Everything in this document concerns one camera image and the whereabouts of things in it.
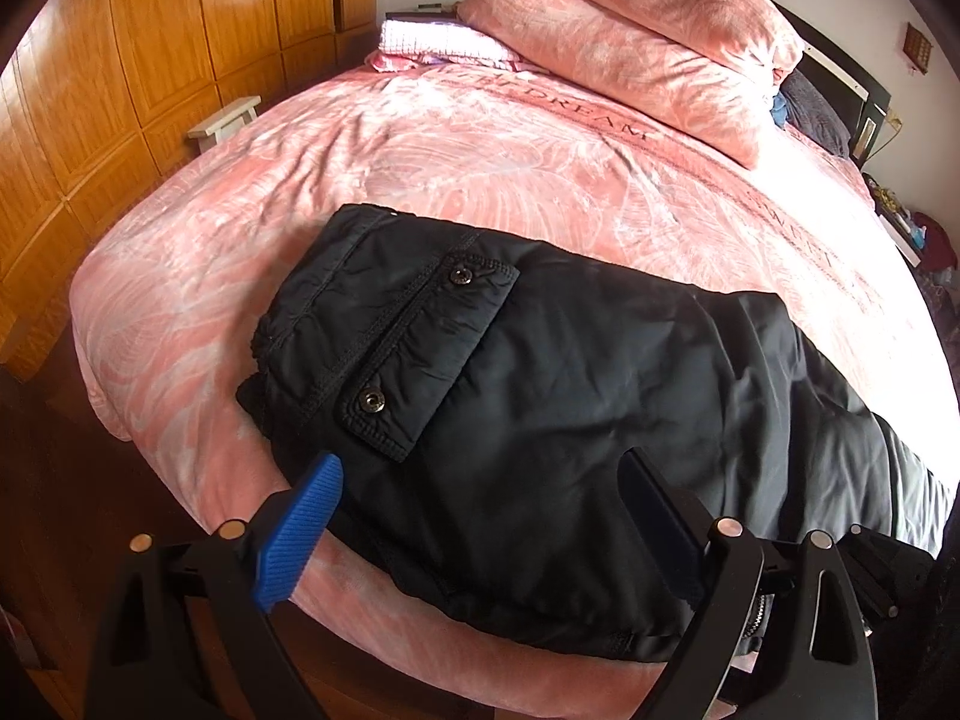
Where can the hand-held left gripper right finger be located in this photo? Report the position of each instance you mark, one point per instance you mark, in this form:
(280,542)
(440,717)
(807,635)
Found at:
(664,529)

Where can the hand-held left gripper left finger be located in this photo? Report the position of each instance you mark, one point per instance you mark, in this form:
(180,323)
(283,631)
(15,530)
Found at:
(301,532)

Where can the black padded jacket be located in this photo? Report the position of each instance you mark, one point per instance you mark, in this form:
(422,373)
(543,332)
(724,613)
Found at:
(562,390)

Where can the red cloth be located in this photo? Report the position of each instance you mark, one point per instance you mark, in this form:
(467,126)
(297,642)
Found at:
(937,244)

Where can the white nightstand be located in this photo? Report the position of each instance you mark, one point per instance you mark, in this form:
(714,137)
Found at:
(896,229)

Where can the pink leaf-pattern bed blanket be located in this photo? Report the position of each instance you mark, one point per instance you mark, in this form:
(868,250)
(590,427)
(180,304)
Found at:
(300,165)

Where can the white small stool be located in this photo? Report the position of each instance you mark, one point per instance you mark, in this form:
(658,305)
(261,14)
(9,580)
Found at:
(225,116)

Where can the blue cloth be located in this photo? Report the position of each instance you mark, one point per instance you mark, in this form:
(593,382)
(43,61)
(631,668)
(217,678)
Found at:
(778,111)

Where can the dark grey pillow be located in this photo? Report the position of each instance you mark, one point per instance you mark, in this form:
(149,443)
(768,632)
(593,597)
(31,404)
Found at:
(817,112)

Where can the pink folded cloth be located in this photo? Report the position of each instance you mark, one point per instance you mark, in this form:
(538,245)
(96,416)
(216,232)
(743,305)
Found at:
(397,64)

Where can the wooden wardrobe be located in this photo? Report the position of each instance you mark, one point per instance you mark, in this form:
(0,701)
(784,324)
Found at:
(112,90)

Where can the black bed headboard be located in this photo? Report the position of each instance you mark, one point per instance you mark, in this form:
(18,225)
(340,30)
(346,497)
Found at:
(847,75)

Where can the white folded towel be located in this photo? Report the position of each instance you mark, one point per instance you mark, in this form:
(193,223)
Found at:
(435,41)

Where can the brown wall switch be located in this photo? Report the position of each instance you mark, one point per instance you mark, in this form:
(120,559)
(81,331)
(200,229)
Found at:
(916,46)

